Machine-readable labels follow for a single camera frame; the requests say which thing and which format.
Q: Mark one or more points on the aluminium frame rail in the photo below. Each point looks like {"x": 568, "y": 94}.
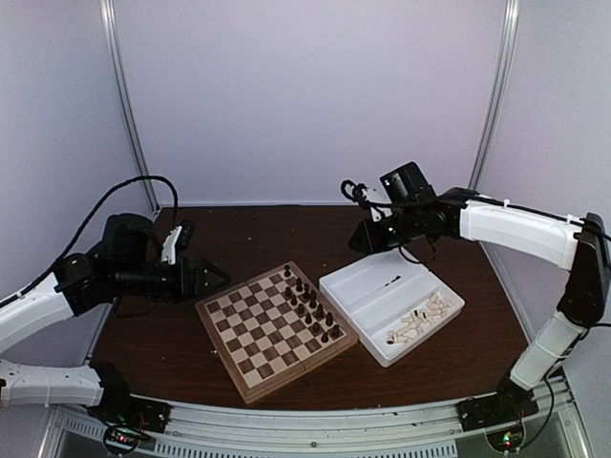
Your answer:
{"x": 426, "y": 430}

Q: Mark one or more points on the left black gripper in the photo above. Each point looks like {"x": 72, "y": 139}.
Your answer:
{"x": 198, "y": 284}

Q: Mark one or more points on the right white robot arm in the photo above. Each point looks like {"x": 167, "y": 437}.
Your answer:
{"x": 575, "y": 249}

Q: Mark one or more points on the dark chess king piece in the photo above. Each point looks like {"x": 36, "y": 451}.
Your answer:
{"x": 320, "y": 313}

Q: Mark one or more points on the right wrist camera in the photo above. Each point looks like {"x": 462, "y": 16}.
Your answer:
{"x": 366, "y": 198}

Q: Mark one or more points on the white chess pieces pile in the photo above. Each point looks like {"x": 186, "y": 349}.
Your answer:
{"x": 420, "y": 320}

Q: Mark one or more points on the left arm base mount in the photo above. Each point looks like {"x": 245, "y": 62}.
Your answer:
{"x": 142, "y": 415}

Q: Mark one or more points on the dark chess knight piece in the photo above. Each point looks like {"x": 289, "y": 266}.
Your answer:
{"x": 313, "y": 299}

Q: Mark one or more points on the wooden chessboard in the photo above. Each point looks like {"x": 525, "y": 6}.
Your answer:
{"x": 261, "y": 339}

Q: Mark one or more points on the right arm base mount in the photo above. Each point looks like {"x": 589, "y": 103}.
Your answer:
{"x": 506, "y": 405}

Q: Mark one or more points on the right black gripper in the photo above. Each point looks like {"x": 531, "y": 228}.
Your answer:
{"x": 365, "y": 232}

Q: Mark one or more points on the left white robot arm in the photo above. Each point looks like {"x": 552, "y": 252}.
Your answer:
{"x": 71, "y": 288}

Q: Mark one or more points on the white divided plastic tray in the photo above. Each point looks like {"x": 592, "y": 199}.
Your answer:
{"x": 372, "y": 310}

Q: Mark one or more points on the dark chess pieces pile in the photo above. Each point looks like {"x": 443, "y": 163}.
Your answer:
{"x": 397, "y": 278}

